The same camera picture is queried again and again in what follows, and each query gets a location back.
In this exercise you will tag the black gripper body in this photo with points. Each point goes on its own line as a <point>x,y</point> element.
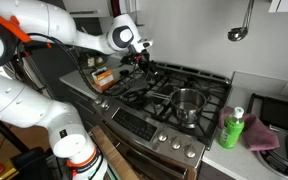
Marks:
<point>140,61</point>

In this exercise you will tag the white bottle lid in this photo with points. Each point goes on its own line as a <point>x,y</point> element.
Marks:
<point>238,112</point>

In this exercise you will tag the green plastic bottle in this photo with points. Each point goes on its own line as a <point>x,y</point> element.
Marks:
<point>231,128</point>

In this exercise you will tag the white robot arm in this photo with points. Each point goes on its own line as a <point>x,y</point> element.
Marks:
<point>27,20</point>

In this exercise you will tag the orange cardboard box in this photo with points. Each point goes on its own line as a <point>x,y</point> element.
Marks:
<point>103,78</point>

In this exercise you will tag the stainless steel pot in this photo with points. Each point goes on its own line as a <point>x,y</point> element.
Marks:
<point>186,104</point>

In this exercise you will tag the stainless steel gas stove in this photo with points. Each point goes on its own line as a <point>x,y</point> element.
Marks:
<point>138,118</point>

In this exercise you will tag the hanging metal ladle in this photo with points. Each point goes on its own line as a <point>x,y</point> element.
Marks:
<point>239,33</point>

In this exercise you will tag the wooden board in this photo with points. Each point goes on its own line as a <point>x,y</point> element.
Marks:
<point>118,168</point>

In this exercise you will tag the pink cloth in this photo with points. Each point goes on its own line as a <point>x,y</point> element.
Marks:
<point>257,136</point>

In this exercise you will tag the black tray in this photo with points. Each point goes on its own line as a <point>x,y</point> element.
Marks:
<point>273,113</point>

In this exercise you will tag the round kitchen scale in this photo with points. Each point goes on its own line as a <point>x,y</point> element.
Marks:
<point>276,160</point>

